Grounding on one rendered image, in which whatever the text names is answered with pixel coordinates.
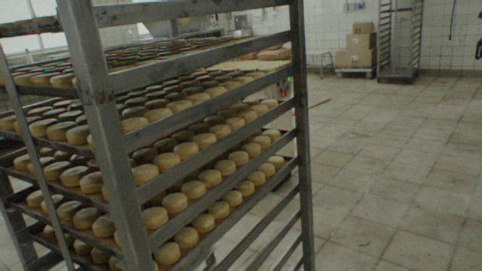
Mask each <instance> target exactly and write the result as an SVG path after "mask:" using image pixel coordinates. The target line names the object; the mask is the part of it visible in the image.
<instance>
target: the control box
mask: <svg viewBox="0 0 482 271"><path fill-rule="evenodd" d="M287 84H288V85H289V89H288V90H287V89H286V87H287ZM271 87H272V97H273V99H275V100H280V99H282V98H284V97H285V96H287V95H289V94H291V76H290V80H289V81H288V78H285V83H283V82H282V80H281V81H280V82H279V87H278V86H277V83H275V84H272V86H271ZM280 89H282V93H281V92H280Z"/></svg>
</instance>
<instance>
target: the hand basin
mask: <svg viewBox="0 0 482 271"><path fill-rule="evenodd" d="M265 16H266V9H264V8H259V9H252V14H245V15H237V16H234V20H235V27H236V30H233V31H229V32H227V35H228V36H233V37H236V36H241V35H252V37H253V32H252V17H254V18H255V20H262V19H263V17H265ZM226 18H227V20H232V12H227V13H226Z"/></svg>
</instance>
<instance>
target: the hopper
mask: <svg viewBox="0 0 482 271"><path fill-rule="evenodd" d="M211 18H212V15H209V16H202V17H189V18H183V19H177V25H178V34H179V35H181V34H186V33H191V32H199V31H204V30H207V28H208V25H209V22H210V20H211ZM142 25H143V26H144V27H145V28H146V29H147V30H148V32H149V33H150V34H151V36H152V37H153V38H159V37H167V36H166V27H165V23H164V21H159V22H152V23H142Z"/></svg>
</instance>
